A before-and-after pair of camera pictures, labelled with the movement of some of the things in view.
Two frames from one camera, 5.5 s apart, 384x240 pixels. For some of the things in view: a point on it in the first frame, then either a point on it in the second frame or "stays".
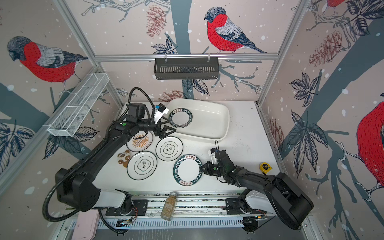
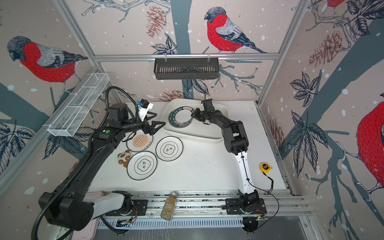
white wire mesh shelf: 67,123 stays
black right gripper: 208,169 to 197,114
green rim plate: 187,170 to 181,117
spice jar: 167,211 stays
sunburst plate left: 141,141 stays
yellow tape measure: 265,167 stays
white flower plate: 169,148 stays
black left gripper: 162,133 to 152,129
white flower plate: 141,165 stays
